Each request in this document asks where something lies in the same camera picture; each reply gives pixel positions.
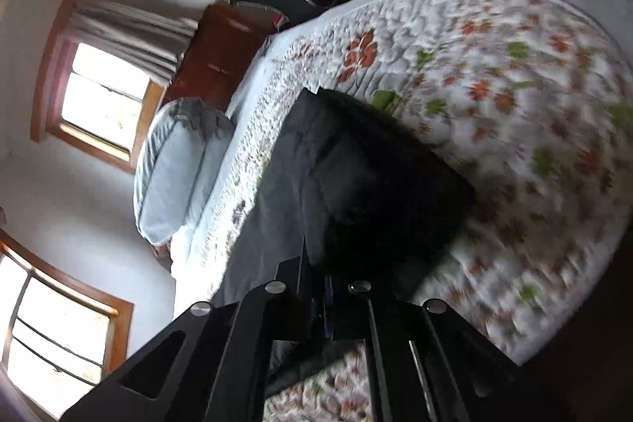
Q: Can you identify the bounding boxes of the black pants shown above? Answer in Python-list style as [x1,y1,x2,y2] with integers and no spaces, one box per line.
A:
[211,89,476,307]

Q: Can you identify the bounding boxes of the side wooden framed window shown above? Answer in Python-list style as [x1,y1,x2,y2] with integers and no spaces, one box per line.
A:
[1,231,134,420]

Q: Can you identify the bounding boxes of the light blue folded duvet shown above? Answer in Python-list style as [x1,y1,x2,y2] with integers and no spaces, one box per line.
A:
[133,97,235,246]

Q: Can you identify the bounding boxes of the head wooden framed window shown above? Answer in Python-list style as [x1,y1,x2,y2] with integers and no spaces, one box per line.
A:
[30,0,165,174]

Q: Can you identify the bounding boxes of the floral quilted bedspread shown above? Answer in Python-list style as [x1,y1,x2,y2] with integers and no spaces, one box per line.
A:
[169,0,633,422]

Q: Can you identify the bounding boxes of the dark wooden headboard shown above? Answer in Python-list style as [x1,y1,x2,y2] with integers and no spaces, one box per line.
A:
[163,1,282,112]

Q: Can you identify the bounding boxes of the grey striped curtain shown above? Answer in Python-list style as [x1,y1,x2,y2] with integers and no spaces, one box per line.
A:
[63,0,197,88]

